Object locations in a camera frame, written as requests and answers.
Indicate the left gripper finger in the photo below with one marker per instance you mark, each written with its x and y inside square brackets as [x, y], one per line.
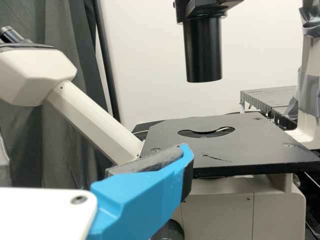
[140, 195]

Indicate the cream microscope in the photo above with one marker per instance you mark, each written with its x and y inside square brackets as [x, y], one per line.
[250, 150]

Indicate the white pipette stand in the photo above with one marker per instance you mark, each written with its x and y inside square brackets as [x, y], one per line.
[310, 95]

